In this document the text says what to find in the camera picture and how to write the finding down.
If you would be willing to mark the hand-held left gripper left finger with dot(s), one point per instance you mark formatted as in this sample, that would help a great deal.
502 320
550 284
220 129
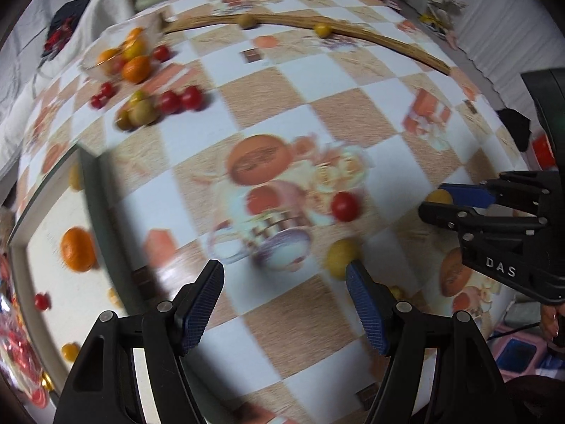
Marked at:
203 307

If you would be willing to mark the red bucket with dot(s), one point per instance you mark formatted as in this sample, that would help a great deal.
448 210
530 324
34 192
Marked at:
543 150

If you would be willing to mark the white quilted cover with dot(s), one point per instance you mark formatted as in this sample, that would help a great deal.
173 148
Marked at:
507 17

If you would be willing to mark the grey patchwork bedspread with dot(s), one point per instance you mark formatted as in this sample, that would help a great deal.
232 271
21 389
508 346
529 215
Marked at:
22 66

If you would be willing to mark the wooden back scratcher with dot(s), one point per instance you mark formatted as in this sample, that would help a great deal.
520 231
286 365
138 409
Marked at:
397 44

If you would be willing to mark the white tray with dark rim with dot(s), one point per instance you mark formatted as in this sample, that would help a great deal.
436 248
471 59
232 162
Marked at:
53 212

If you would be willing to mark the small yellow cherry tomato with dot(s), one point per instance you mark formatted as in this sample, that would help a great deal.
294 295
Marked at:
139 96

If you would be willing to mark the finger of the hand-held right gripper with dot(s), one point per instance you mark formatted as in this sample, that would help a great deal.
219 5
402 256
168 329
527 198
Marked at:
446 216
463 194

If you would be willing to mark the dark blue garment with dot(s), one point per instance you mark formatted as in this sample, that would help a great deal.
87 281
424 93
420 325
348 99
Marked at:
64 24

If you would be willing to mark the white cloth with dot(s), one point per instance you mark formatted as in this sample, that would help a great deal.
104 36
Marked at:
110 4

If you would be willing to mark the green olive fruit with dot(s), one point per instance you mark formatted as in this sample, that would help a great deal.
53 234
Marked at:
146 112
124 120
247 21

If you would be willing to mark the checkered printed tablecloth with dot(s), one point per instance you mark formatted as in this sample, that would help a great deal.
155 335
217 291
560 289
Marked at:
282 97

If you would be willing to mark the pink and blue mat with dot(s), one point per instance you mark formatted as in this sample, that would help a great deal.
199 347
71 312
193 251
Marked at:
516 353

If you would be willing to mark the red plastic packaging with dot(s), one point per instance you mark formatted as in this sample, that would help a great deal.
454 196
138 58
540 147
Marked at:
17 353

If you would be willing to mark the small orange kumquat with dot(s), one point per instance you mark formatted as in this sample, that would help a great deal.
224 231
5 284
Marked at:
135 33
106 56
115 298

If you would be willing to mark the orange mandarin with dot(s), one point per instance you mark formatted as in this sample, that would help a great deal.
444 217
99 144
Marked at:
78 249
137 69

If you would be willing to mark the black cloth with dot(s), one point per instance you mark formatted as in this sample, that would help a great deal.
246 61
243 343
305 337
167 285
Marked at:
514 128

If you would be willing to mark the person's right hand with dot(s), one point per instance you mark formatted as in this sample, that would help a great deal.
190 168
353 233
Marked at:
551 321

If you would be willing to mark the clear plastic bowl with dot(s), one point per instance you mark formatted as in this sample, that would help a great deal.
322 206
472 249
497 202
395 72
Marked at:
150 35

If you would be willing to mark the pile of toys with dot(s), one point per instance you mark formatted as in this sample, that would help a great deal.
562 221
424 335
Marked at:
441 4

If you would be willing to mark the red cherry tomato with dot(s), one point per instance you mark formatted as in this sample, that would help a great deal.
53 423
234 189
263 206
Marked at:
117 67
345 206
42 301
98 101
107 89
161 53
170 102
192 97

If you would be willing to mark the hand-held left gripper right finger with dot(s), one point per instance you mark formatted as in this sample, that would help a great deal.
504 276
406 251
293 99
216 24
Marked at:
366 313

